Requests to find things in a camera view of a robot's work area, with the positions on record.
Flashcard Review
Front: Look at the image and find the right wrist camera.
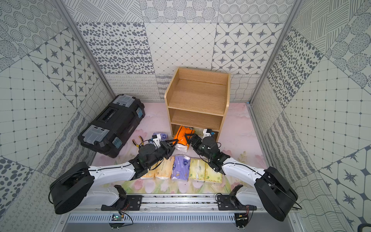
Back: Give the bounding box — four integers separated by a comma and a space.
203, 129, 215, 138

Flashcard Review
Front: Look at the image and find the bright orange pack bottom shelf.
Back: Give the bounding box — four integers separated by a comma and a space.
174, 126, 195, 153

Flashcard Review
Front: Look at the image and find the black plastic toolbox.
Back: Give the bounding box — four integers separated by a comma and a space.
78, 94, 146, 158

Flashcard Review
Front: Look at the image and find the wooden three-tier shelf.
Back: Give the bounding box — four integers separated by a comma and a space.
164, 67, 231, 141

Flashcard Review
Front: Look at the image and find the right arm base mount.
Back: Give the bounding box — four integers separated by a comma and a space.
214, 193, 257, 211

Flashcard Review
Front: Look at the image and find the purple tissue pack top shelf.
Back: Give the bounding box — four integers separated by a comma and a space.
171, 155, 191, 181

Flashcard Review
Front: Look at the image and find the orange tissue pack top shelf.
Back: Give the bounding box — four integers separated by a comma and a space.
155, 156, 175, 180

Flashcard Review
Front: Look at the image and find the purple tissue pack shelf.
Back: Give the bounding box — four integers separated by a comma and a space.
171, 155, 191, 181
152, 132, 168, 141

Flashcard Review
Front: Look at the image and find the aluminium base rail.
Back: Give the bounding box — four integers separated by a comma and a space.
75, 187, 265, 211

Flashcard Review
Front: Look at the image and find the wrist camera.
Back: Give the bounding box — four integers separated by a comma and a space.
149, 138, 160, 149
203, 129, 215, 138

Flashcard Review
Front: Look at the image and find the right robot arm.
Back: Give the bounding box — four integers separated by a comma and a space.
185, 133, 298, 221

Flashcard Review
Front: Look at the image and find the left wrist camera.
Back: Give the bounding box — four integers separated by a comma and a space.
149, 138, 160, 149

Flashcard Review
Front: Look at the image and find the floral table mat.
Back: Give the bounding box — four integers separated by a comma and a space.
92, 102, 267, 194

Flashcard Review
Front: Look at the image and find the orange tissue pack shelf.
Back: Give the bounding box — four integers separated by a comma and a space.
155, 156, 175, 180
141, 170, 156, 179

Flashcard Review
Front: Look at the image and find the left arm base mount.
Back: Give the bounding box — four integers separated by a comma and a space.
101, 195, 143, 211

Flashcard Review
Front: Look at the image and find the yellow-green tissue pack top shelf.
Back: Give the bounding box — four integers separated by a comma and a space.
188, 158, 206, 182

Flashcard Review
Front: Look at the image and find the yellow-green tissue pack shelf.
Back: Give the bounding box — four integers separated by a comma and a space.
188, 158, 206, 182
205, 166, 223, 184

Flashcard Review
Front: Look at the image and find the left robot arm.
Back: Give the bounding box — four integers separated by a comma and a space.
48, 139, 178, 215

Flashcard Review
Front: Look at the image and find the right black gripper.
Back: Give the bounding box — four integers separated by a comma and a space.
185, 133, 212, 161

